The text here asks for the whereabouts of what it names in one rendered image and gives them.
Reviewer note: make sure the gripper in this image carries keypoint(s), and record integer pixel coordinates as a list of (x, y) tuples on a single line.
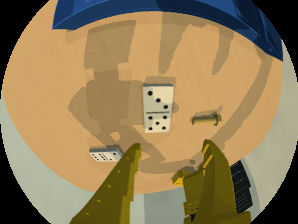
[(111, 202)]

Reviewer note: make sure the white domino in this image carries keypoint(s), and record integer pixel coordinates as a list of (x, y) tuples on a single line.
[(106, 154), (158, 100)]

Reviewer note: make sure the blue bin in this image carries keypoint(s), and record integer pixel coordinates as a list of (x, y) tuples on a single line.
[(224, 12)]

